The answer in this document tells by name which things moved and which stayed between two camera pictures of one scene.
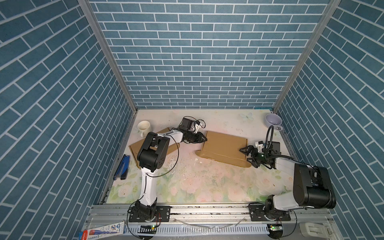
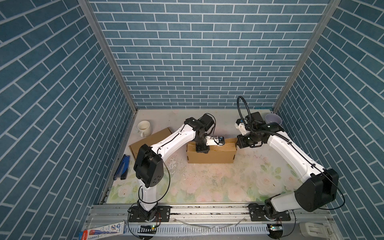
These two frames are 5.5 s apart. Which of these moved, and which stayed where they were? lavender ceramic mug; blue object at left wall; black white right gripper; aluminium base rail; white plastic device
Moved: black white right gripper
Stayed: white plastic device; aluminium base rail; blue object at left wall; lavender ceramic mug
